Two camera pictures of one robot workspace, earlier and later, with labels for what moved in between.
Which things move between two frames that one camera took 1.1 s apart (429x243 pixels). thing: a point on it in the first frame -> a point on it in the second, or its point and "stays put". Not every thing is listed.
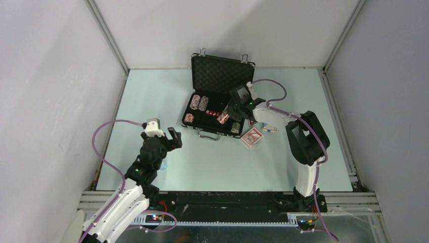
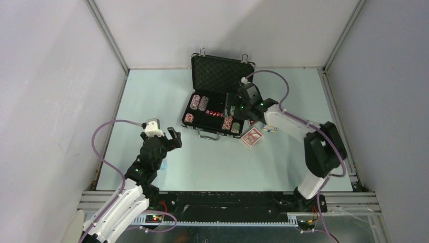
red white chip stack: (222, 118) -> (227, 123)
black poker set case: (214, 78) stays put
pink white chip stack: (195, 102) stays put
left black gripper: (175, 140) stays put
